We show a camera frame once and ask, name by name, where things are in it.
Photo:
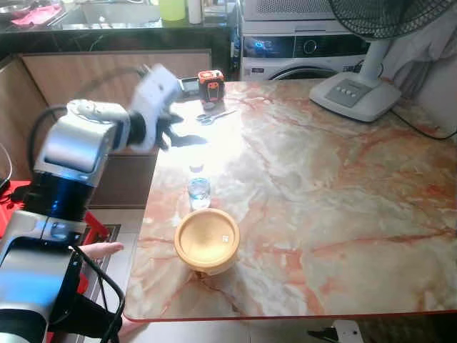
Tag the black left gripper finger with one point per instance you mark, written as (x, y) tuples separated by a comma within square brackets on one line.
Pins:
[(175, 118), (189, 138)]

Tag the person's black sleeved forearm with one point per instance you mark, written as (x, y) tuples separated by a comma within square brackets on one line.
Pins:
[(86, 318)]

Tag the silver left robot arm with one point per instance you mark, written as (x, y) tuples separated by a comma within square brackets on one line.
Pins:
[(78, 143)]

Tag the person's bare hand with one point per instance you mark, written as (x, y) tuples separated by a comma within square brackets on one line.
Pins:
[(133, 329), (100, 251)]

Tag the metal scissors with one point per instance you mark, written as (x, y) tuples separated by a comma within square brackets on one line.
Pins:
[(214, 116)]

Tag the black handheld device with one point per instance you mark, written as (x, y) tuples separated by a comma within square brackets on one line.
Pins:
[(189, 86)]

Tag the wooden kitchen cabinet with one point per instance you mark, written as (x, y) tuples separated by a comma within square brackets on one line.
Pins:
[(86, 78)]

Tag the round wooden bowl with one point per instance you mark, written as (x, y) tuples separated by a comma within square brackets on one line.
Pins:
[(207, 243)]

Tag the white plastic bottle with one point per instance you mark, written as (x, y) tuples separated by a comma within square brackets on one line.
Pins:
[(194, 11)]

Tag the green plastic cup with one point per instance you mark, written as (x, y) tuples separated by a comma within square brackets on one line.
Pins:
[(171, 8)]

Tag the steel kitchen sink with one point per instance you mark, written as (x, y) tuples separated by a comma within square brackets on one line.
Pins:
[(107, 14)]

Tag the white washing machine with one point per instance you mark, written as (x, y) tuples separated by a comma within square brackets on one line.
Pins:
[(285, 50)]

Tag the marble table with red edge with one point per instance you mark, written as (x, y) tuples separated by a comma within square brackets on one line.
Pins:
[(321, 214)]

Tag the pink cloth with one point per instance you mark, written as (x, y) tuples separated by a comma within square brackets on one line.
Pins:
[(36, 14)]

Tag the white standing fan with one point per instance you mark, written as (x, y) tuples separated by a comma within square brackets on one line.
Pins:
[(357, 93)]

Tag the grey hanging garment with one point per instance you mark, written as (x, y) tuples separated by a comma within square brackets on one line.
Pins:
[(428, 43)]

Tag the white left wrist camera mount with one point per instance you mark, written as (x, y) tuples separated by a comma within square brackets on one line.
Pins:
[(156, 89)]

